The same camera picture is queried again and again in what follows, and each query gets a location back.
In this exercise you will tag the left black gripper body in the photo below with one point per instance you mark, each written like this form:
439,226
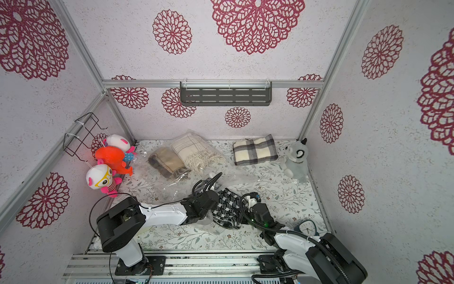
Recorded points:
199,196

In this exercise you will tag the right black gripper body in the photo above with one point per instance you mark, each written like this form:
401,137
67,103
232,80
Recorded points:
254,207

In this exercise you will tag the black white houndstooth scarf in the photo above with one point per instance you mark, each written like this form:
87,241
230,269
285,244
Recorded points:
227,214

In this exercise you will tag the clear plastic vacuum bag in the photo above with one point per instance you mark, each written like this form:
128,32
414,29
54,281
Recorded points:
227,175

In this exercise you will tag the cream fringed scarf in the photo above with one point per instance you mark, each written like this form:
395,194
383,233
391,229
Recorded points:
195,152

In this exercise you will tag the grey cream plaid scarf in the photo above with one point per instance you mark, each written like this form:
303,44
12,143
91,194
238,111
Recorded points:
254,151

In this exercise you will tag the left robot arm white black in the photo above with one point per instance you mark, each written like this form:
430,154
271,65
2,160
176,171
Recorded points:
119,225

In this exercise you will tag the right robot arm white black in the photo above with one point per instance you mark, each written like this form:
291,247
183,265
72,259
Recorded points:
321,257

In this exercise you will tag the brown beige scarf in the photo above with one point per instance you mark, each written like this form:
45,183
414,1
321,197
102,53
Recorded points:
167,162

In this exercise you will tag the teal alarm clock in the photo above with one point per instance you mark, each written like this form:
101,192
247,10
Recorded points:
308,228

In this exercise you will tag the grey plush toy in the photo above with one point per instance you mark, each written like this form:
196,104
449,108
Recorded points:
295,165

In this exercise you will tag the red octopus plush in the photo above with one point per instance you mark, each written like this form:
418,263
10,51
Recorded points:
114,158

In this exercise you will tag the white plush with yellow glasses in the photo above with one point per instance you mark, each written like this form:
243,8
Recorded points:
102,177

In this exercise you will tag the white pink plush top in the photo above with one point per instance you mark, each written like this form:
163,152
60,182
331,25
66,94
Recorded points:
119,142

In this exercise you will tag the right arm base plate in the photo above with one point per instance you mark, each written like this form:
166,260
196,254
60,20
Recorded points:
270,264

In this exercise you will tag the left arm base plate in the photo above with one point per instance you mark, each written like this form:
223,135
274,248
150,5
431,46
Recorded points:
150,265

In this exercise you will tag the grey metal wall shelf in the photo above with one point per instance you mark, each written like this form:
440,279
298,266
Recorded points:
225,95

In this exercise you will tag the black wire basket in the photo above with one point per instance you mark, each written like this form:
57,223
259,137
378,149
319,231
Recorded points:
85,126

